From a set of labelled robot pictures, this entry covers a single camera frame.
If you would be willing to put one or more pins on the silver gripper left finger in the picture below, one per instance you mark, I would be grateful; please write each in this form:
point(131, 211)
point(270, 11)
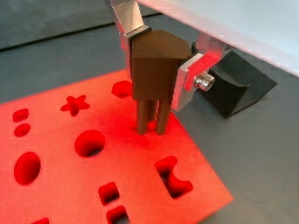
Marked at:
point(130, 25)

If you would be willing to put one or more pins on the black curved holder block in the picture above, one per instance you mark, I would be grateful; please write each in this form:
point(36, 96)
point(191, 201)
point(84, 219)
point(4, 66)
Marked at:
point(241, 85)

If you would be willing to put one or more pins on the red shape sorting board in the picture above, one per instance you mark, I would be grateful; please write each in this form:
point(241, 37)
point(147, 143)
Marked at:
point(75, 166)

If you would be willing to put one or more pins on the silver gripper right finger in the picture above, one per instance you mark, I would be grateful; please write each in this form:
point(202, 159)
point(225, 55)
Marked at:
point(193, 73)

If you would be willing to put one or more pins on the brown three prong peg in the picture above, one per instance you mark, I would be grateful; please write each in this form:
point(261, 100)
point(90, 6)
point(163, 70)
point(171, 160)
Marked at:
point(158, 54)

